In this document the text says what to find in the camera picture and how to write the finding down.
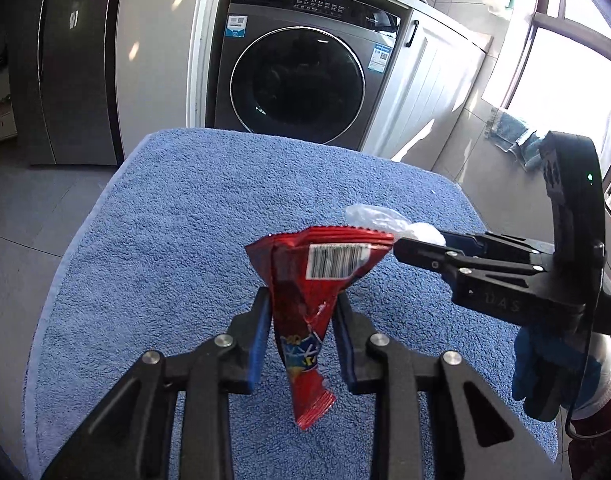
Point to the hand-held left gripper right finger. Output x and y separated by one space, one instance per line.
346 345

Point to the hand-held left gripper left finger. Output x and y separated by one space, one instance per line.
258 345

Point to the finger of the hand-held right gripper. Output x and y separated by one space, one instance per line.
425 255
510 245

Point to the clear plastic wrapper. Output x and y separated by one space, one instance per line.
375 217

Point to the red snack packet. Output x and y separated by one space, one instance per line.
305 270

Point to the person's right hand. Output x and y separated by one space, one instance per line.
525 360

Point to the hanging blue cloth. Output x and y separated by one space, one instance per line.
510 130

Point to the blue terry towel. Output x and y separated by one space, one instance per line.
160 235

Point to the window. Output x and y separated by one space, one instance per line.
570 80

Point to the white cabinet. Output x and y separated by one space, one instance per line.
435 85

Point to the dark grey washing machine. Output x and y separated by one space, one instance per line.
295 85

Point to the dark grey refrigerator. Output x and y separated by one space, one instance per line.
70 60

